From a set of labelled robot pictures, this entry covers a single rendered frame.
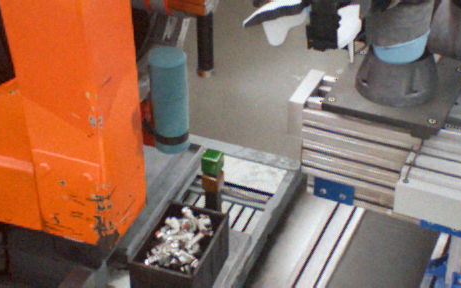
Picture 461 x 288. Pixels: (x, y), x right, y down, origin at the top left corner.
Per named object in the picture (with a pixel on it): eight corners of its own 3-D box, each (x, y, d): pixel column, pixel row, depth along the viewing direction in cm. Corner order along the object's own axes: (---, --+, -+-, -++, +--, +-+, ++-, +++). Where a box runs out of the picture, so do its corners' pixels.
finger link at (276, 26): (247, 58, 124) (312, 43, 126) (243, 17, 121) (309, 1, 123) (241, 49, 127) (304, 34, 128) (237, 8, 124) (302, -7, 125)
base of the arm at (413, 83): (446, 73, 187) (456, 27, 181) (423, 113, 175) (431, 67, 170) (369, 59, 192) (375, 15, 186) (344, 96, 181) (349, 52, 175)
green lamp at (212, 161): (207, 161, 196) (207, 147, 194) (224, 165, 195) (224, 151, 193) (200, 172, 193) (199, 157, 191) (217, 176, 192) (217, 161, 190)
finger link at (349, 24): (364, 78, 115) (359, 45, 123) (363, 34, 112) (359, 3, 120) (338, 80, 116) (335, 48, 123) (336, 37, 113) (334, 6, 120)
